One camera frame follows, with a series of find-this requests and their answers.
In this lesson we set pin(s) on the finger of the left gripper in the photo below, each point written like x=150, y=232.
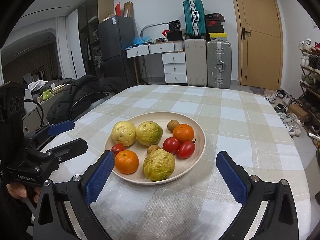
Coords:
x=63, y=152
x=61, y=127

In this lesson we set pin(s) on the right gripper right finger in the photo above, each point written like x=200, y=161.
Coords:
x=279, y=220

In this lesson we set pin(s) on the red tomato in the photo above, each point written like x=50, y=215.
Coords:
x=171, y=145
x=117, y=148
x=186, y=149

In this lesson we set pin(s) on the small brown longan in plate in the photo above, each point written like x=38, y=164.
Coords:
x=172, y=124

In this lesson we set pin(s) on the large pale yellow guava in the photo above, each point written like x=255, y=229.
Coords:
x=124, y=132

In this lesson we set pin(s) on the silver suitcase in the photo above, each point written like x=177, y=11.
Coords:
x=219, y=64

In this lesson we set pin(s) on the black jacket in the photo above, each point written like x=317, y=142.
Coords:
x=80, y=94

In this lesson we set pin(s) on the left hand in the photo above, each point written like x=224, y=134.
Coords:
x=18, y=191

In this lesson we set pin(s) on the teal suitcase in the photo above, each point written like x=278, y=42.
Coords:
x=195, y=22

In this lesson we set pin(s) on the black refrigerator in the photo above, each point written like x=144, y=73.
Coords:
x=115, y=35

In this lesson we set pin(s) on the wooden door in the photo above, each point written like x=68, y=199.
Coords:
x=260, y=43

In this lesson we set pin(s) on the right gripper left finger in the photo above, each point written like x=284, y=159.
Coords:
x=52, y=220

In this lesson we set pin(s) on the stacked shoe boxes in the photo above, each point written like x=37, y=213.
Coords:
x=214, y=27

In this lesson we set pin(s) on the green-yellow guava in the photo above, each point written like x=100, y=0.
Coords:
x=159, y=165

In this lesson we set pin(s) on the beige suitcase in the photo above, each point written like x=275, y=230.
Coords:
x=196, y=62

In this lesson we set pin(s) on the orange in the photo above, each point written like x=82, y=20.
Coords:
x=127, y=162
x=183, y=133

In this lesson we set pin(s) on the white drawer desk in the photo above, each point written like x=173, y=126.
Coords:
x=173, y=58

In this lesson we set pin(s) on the wooden shoe rack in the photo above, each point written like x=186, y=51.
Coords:
x=309, y=83

